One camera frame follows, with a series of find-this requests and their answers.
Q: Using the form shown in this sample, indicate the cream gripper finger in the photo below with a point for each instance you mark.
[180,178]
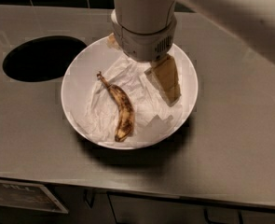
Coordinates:
[112,42]
[163,75]

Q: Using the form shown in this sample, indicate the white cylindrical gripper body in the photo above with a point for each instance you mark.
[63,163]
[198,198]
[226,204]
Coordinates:
[143,44]

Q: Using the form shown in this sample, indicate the spotted yellow banana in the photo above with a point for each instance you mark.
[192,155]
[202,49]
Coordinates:
[126,115]

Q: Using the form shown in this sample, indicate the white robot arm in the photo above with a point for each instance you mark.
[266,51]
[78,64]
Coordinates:
[252,21]

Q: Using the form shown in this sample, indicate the white round bowl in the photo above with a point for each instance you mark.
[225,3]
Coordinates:
[97,57]

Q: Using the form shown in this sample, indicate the crumpled white paper towel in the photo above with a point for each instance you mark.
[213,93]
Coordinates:
[154,119]

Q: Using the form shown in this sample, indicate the dark round counter hole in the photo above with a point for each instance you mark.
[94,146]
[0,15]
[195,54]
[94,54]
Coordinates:
[42,59]

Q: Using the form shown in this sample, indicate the framed sign on cabinet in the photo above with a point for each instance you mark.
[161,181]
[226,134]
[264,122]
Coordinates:
[29,196]

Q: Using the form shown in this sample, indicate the black left cabinet handle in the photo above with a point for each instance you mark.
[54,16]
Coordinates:
[89,197]

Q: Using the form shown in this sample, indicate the black cabinet handle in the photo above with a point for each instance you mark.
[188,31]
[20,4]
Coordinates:
[89,197]
[222,216]

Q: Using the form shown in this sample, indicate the black right cabinet handle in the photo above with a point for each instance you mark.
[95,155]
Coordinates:
[222,216]

